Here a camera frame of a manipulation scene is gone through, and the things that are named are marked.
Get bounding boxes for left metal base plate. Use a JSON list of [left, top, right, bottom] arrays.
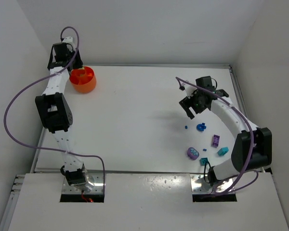
[[61, 173, 104, 194]]

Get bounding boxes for teal lego brick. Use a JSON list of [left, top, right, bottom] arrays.
[[200, 157, 208, 166], [217, 147, 229, 156]]

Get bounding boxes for orange divided container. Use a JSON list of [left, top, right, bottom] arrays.
[[69, 66, 97, 94]]

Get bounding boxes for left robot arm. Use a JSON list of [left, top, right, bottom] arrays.
[[35, 42, 88, 189]]

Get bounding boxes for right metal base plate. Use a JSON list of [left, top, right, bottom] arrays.
[[190, 174, 233, 195]]

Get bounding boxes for aluminium table frame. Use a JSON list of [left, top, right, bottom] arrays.
[[0, 63, 273, 231]]

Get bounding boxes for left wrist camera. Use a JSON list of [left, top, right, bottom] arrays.
[[62, 36, 76, 49]]

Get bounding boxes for purple flower lego piece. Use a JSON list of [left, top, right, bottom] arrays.
[[186, 147, 199, 160]]

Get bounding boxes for metal base plate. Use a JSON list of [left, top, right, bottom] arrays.
[[190, 174, 233, 195], [61, 173, 104, 194]]

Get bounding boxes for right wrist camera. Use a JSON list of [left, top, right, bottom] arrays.
[[179, 82, 197, 99]]

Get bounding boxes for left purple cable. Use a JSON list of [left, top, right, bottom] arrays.
[[3, 26, 106, 191]]

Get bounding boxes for purple lego brick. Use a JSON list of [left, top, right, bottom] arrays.
[[211, 135, 220, 148]]

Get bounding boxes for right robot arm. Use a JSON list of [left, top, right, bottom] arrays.
[[176, 76, 272, 186]]

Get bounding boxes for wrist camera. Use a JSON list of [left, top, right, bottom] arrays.
[[62, 36, 76, 49], [179, 82, 197, 99]]

